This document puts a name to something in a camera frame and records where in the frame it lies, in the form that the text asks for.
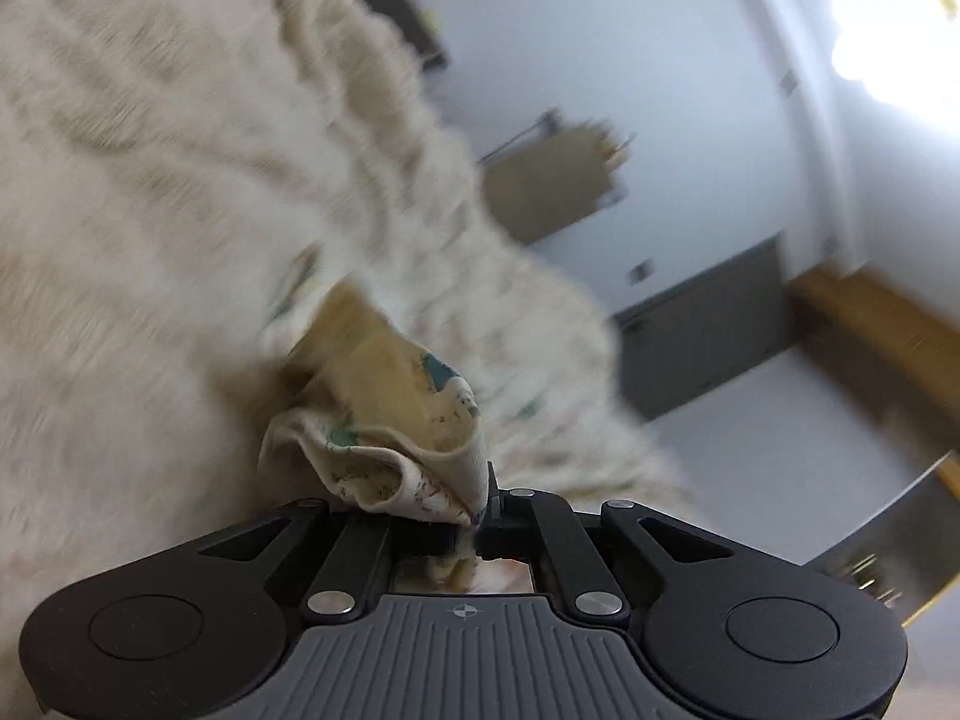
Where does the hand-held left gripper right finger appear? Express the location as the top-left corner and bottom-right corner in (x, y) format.
(472, 463), (732, 620)

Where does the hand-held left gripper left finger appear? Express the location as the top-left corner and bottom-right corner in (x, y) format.
(199, 499), (460, 620)

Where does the dog print fitted sheet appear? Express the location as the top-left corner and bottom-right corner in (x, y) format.
(259, 281), (488, 590)

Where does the grey door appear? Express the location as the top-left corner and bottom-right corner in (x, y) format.
(611, 236), (796, 421)

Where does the beige small fridge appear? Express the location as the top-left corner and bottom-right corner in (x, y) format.
(480, 116), (638, 245)

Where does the cream fluffy blanket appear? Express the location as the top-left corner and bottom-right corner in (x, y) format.
(0, 0), (706, 578)

